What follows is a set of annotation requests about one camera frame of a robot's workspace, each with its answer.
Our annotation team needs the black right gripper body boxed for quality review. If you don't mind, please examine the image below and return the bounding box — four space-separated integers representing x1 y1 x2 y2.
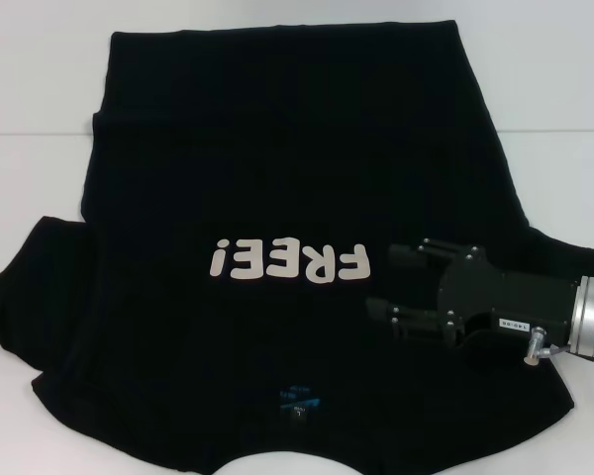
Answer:
437 255 584 351

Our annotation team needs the black shirt with FREE! print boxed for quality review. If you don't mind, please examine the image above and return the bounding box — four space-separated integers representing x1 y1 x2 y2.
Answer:
0 19 594 475

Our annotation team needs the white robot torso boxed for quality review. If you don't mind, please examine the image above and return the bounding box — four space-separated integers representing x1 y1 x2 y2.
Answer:
216 437 339 475

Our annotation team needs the right gripper cable with plug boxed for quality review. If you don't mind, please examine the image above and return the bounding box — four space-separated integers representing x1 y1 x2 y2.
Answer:
524 326 576 368

